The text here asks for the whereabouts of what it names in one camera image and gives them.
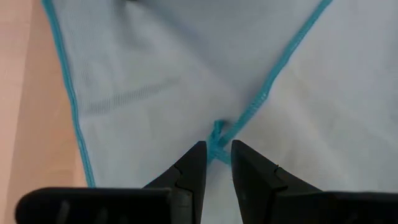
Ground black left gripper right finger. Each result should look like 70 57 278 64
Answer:
230 139 323 224

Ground pale towel with teal edge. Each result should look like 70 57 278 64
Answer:
41 0 398 224

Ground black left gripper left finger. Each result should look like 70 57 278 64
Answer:
142 140 208 224

